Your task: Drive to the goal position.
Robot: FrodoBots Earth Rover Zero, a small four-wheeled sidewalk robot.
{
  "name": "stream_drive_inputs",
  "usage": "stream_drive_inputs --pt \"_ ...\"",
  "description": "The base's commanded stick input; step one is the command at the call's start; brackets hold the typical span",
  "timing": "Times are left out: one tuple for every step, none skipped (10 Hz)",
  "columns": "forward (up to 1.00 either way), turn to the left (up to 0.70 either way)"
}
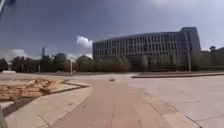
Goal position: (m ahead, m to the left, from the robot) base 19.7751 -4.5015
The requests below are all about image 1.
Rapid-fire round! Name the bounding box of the row of trees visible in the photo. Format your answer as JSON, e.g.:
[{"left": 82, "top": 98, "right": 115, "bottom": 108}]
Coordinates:
[{"left": 0, "top": 52, "right": 188, "bottom": 74}]

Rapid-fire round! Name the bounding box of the large grey curved building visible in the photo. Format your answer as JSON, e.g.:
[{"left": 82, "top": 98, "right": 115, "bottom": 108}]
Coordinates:
[{"left": 92, "top": 26, "right": 203, "bottom": 69}]

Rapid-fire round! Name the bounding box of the reddish paved strip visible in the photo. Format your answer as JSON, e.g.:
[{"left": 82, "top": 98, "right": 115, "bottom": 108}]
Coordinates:
[{"left": 49, "top": 79, "right": 201, "bottom": 128}]

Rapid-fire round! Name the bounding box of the tall thin tower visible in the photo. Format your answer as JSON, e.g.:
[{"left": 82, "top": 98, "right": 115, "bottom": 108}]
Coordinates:
[{"left": 41, "top": 46, "right": 46, "bottom": 58}]

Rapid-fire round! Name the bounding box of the grass bed with kerb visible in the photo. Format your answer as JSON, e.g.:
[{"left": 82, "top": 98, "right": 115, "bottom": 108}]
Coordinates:
[{"left": 131, "top": 70, "right": 224, "bottom": 79}]

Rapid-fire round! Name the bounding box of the grey concrete slab plaza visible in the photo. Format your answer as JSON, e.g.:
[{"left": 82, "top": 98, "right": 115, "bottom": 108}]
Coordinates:
[{"left": 0, "top": 71, "right": 224, "bottom": 128}]

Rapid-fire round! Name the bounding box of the sandy brick patch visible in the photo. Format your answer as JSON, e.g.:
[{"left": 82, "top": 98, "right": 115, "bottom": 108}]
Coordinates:
[{"left": 0, "top": 77, "right": 91, "bottom": 103}]

